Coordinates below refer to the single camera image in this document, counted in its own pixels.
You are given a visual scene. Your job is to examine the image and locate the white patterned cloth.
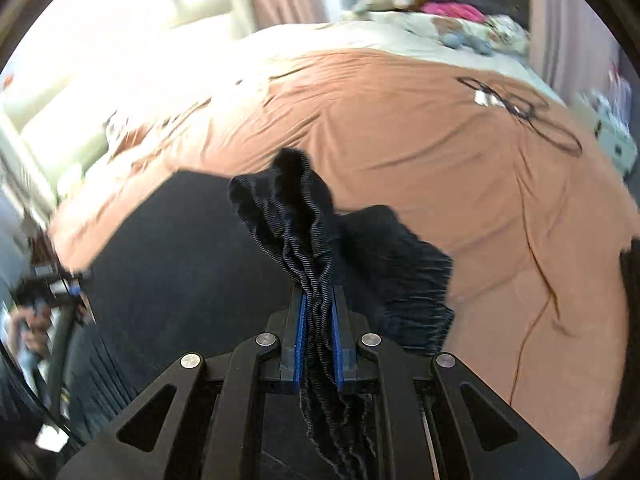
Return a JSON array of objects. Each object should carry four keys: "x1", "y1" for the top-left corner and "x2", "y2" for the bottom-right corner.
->
[{"x1": 480, "y1": 12, "x2": 531, "y2": 53}]

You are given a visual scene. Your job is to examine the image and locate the cream padded headboard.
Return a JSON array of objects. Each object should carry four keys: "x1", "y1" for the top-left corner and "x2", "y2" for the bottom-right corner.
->
[{"x1": 0, "y1": 0, "x2": 256, "y2": 196}]

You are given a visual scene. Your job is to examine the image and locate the dark denim pants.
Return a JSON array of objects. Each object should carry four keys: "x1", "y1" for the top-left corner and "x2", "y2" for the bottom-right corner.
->
[{"x1": 50, "y1": 147, "x2": 456, "y2": 480}]

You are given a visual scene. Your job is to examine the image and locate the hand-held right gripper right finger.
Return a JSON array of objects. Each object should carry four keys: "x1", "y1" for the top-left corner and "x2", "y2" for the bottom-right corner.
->
[{"x1": 332, "y1": 287, "x2": 581, "y2": 480}]

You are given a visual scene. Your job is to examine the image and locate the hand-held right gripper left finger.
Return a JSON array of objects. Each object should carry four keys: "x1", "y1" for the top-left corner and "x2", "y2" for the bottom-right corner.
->
[{"x1": 57, "y1": 287, "x2": 307, "y2": 480}]

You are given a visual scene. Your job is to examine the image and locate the person's left hand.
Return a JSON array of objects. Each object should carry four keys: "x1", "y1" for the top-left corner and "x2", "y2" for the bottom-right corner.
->
[{"x1": 7, "y1": 305, "x2": 53, "y2": 361}]

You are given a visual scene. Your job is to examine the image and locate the orange blanket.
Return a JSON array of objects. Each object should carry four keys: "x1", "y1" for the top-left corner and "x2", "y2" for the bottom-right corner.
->
[{"x1": 47, "y1": 47, "x2": 640, "y2": 461}]

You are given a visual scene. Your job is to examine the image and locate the pink cloth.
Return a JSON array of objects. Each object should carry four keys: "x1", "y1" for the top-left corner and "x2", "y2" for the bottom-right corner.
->
[{"x1": 420, "y1": 1, "x2": 488, "y2": 23}]

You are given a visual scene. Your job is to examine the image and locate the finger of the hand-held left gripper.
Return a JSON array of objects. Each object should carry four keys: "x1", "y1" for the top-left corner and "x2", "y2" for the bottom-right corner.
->
[{"x1": 59, "y1": 266, "x2": 96, "y2": 286}]

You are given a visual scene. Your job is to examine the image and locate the thin black cable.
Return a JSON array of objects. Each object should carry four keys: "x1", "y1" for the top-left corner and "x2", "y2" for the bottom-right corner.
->
[{"x1": 457, "y1": 75, "x2": 583, "y2": 156}]

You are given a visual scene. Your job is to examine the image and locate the brown teddy bear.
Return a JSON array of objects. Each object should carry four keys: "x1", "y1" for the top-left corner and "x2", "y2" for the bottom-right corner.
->
[{"x1": 435, "y1": 17, "x2": 493, "y2": 56}]

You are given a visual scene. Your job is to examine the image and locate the cream stuffed toy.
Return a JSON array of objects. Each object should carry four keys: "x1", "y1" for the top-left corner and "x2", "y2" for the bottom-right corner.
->
[{"x1": 350, "y1": 0, "x2": 416, "y2": 16}]

